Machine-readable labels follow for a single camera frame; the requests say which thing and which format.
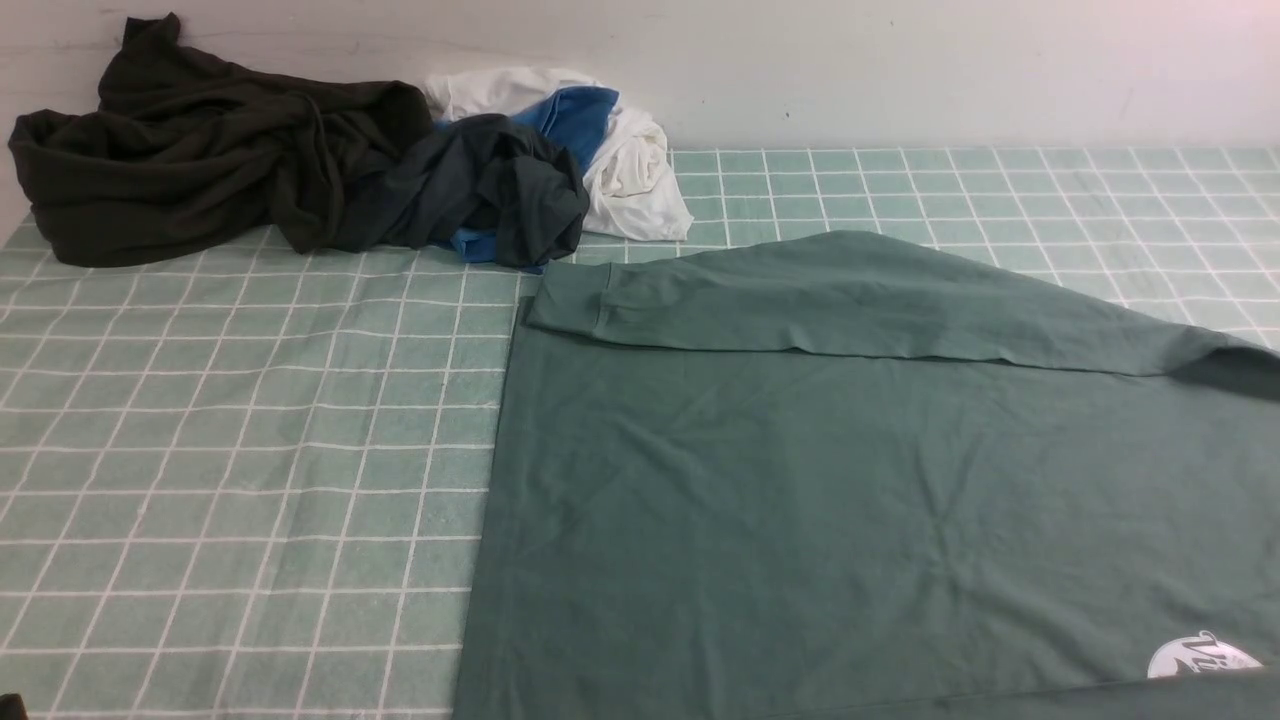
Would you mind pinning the dark olive crumpled garment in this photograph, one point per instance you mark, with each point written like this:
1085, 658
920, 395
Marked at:
187, 151

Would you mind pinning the white crumpled garment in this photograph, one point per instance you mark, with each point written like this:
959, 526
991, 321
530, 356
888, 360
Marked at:
633, 189

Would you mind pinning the green long-sleeved shirt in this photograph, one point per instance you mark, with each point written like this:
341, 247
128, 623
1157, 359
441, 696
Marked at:
851, 477

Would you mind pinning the dark grey crumpled garment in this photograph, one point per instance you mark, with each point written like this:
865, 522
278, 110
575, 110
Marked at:
424, 195

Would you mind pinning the blue crumpled garment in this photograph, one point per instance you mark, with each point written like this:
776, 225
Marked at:
575, 118

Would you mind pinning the green checkered tablecloth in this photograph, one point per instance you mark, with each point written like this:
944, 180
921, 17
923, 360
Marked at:
247, 484

